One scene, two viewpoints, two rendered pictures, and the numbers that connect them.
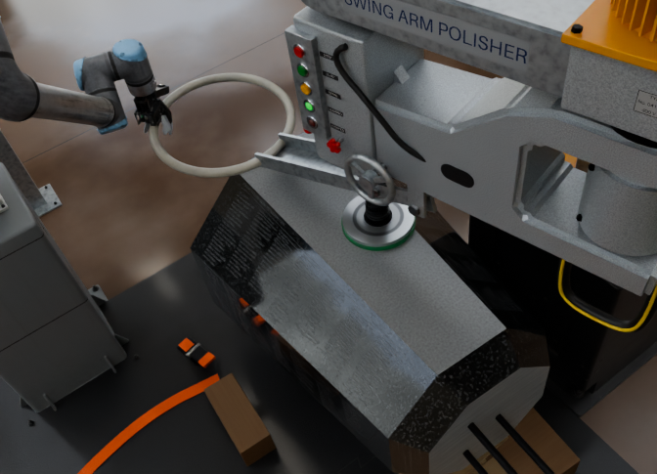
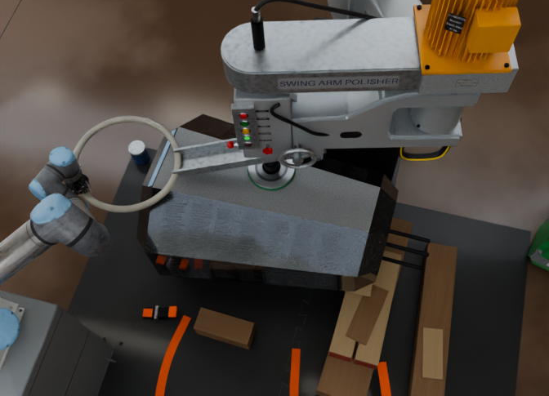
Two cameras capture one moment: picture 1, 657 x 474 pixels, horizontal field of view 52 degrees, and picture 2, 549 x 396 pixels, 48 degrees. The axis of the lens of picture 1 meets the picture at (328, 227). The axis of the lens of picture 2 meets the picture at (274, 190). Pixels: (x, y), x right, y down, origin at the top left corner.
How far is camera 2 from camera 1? 1.32 m
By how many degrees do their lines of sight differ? 28
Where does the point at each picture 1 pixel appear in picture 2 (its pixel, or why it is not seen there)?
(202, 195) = not seen: hidden behind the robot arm
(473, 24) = (367, 76)
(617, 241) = (443, 130)
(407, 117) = (317, 120)
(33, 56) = not seen: outside the picture
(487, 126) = (371, 110)
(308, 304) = (265, 238)
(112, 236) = (15, 281)
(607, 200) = (437, 117)
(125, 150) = not seen: outside the picture
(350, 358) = (311, 251)
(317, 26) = (255, 100)
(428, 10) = (339, 77)
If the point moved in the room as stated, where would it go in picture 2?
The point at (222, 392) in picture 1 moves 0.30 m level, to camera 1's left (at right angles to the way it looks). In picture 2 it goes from (206, 322) to (164, 365)
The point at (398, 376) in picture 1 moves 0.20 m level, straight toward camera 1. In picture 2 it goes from (346, 244) to (378, 277)
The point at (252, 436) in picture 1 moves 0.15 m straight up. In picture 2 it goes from (246, 331) to (243, 323)
